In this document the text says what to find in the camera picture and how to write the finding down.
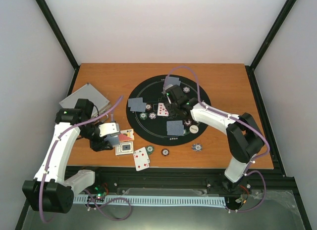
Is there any nine of diamonds card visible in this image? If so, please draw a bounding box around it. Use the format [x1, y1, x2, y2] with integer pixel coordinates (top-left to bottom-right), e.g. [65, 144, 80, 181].
[157, 103, 169, 117]

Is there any metal front tray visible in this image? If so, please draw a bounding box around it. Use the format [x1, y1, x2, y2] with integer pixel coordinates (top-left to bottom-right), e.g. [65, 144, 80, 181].
[22, 189, 310, 230]

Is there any four of diamonds card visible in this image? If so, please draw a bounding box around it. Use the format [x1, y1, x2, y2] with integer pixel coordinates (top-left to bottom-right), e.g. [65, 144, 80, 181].
[133, 147, 150, 171]

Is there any green poker chip stack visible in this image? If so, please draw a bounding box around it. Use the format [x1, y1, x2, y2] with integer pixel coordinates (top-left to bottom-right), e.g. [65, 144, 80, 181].
[146, 145, 154, 154]

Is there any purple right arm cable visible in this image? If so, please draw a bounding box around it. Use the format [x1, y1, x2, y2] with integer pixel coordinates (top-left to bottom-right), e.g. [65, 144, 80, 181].
[164, 66, 271, 214]

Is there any orange poker chip stack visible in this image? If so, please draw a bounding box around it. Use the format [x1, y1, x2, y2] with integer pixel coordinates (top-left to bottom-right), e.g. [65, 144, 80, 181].
[161, 148, 170, 156]

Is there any orange chip seat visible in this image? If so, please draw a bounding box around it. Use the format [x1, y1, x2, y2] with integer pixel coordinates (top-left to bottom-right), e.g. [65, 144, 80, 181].
[184, 120, 192, 126]

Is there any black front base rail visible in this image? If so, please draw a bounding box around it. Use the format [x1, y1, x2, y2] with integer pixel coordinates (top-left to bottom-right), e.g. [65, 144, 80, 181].
[65, 166, 299, 195]

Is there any black round poker mat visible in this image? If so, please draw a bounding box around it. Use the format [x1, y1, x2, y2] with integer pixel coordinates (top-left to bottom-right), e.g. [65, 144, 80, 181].
[126, 75, 207, 146]

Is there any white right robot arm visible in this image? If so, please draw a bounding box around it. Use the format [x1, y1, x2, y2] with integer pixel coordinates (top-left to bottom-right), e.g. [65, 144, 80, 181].
[164, 98, 270, 193]

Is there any black left rear frame post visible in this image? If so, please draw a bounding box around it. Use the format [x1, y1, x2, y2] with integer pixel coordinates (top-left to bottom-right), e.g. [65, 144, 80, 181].
[35, 0, 80, 71]

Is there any black right rear frame post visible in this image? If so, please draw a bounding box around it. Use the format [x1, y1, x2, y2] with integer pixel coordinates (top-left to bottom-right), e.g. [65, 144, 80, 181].
[249, 0, 297, 72]

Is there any black right frame rail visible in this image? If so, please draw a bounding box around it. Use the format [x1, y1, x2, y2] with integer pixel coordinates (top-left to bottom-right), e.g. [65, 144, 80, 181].
[245, 65, 286, 177]

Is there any dealt blue backed card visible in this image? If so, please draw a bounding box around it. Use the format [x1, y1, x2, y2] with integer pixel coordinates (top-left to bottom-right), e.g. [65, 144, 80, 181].
[128, 97, 143, 107]

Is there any blue backed card deck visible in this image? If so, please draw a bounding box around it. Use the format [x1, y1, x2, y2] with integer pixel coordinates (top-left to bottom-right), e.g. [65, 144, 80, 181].
[105, 135, 120, 146]

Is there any black frame post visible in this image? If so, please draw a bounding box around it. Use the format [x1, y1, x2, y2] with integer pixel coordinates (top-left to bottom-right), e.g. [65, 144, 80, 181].
[249, 0, 297, 72]
[35, 0, 80, 71]

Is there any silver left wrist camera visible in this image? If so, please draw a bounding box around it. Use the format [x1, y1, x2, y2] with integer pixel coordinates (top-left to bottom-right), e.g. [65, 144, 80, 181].
[99, 122, 120, 137]

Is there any light blue cable duct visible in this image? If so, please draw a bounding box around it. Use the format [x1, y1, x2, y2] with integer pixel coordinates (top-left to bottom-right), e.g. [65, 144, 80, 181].
[71, 194, 227, 207]

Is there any blue poker chip stack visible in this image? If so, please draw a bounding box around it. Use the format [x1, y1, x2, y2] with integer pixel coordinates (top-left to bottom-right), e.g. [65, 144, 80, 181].
[192, 143, 203, 152]

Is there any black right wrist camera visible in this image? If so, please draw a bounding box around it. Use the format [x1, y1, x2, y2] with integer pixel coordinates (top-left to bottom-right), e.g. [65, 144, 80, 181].
[162, 85, 187, 103]

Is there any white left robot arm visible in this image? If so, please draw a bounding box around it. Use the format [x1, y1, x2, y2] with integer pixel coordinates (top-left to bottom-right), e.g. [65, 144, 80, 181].
[22, 98, 119, 214]

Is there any white dealer button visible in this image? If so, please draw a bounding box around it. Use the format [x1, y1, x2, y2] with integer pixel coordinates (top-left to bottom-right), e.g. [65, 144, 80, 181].
[189, 125, 199, 134]

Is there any seat card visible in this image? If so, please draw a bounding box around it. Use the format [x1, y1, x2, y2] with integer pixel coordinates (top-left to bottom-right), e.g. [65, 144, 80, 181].
[130, 102, 147, 112]
[166, 76, 179, 82]
[166, 125, 184, 136]
[166, 120, 183, 126]
[165, 80, 181, 86]

